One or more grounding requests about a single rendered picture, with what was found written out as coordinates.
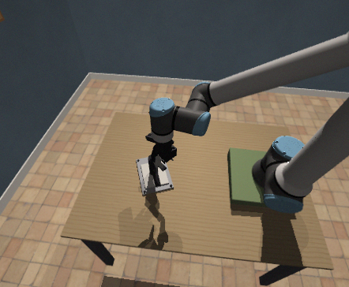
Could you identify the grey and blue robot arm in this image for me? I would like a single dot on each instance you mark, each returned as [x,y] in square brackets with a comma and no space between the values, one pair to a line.
[291,166]

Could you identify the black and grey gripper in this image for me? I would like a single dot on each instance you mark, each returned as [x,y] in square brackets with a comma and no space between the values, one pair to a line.
[159,150]

